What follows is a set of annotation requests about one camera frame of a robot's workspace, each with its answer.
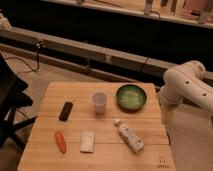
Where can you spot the black office chair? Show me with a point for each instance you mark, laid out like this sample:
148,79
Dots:
12,97

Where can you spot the green ceramic bowl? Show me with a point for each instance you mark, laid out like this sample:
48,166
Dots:
131,97

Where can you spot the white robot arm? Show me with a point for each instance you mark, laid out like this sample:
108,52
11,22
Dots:
184,81

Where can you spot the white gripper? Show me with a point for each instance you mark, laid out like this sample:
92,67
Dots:
169,99

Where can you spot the orange carrot toy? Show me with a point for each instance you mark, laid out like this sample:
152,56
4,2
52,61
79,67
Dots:
60,141

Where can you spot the black rectangular block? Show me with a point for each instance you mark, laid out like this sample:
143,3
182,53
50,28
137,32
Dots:
65,112

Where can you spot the white plastic bottle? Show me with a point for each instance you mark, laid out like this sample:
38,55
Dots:
129,136

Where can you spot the white sponge block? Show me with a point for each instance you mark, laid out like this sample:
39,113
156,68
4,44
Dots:
87,142

